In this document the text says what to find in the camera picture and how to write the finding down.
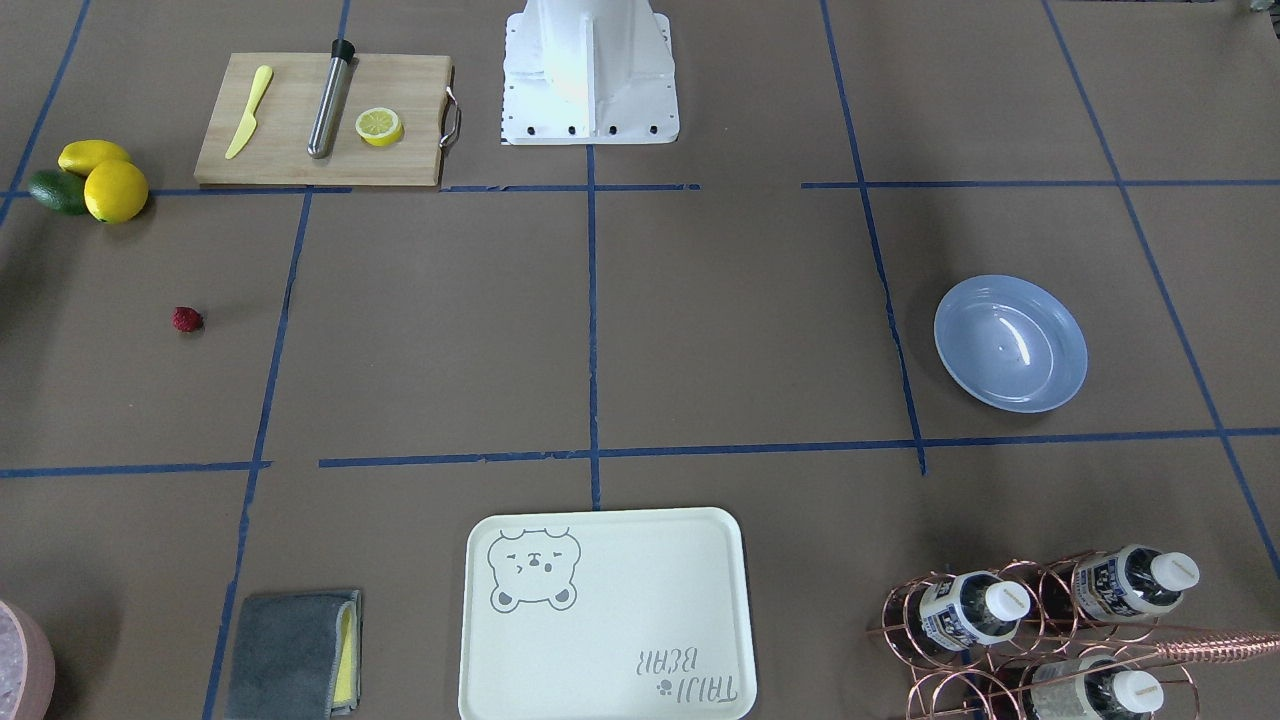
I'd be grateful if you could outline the blue plate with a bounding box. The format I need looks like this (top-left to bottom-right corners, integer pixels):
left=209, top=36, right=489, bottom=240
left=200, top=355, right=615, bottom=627
left=933, top=274, right=1089, bottom=414

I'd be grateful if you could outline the red strawberry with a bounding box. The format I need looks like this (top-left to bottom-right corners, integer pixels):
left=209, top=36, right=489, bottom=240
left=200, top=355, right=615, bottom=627
left=170, top=306, right=205, bottom=333

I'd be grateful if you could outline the cream bear tray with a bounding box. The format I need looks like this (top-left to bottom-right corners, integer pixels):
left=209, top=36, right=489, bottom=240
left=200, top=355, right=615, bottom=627
left=458, top=507, right=758, bottom=719

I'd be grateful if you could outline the lemon half slice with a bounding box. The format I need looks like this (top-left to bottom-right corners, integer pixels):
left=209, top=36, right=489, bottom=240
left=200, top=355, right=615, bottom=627
left=355, top=108, right=404, bottom=147

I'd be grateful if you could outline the dark drink bottle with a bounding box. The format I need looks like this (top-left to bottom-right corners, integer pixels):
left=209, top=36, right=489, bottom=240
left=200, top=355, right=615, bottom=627
left=900, top=571, right=1033, bottom=660
left=1021, top=655, right=1165, bottom=719
left=1038, top=544, right=1201, bottom=623

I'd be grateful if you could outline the steel muddler black cap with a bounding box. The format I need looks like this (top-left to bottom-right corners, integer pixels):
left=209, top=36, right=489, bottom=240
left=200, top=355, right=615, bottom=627
left=307, top=38, right=356, bottom=159

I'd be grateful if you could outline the wooden cutting board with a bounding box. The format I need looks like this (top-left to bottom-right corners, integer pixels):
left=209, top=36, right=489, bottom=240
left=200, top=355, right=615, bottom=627
left=195, top=53, right=458, bottom=187

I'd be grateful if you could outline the grey yellow folded cloth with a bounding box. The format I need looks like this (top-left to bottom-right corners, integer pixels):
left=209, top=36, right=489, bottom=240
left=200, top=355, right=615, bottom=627
left=224, top=588, right=364, bottom=719

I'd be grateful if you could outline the yellow plastic knife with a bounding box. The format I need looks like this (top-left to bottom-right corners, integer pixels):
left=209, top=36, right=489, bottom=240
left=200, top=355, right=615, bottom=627
left=224, top=65, right=274, bottom=160

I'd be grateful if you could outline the large yellow lemon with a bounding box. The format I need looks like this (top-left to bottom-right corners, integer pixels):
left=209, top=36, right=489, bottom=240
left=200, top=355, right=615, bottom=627
left=84, top=159, right=150, bottom=224

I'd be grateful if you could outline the dark drink bottle front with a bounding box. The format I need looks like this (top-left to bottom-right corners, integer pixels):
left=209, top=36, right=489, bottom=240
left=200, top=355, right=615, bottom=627
left=1021, top=655, right=1165, bottom=719

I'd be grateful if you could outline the small yellow lemon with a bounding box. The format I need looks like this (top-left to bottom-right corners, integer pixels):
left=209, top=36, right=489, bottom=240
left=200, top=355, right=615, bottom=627
left=58, top=138, right=132, bottom=178

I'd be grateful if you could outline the green lime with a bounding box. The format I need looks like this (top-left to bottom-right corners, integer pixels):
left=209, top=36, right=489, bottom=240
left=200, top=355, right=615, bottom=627
left=27, top=170, right=90, bottom=217

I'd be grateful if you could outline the pink bowl of ice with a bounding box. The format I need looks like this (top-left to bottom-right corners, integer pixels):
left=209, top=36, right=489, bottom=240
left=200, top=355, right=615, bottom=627
left=1, top=601, right=56, bottom=719

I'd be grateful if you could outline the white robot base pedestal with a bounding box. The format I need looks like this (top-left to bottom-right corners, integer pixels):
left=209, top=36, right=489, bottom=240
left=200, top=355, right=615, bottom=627
left=500, top=1, right=681, bottom=146

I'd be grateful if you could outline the copper wire bottle rack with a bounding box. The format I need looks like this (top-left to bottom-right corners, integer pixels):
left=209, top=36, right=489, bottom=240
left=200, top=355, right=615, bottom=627
left=867, top=551, right=1277, bottom=719

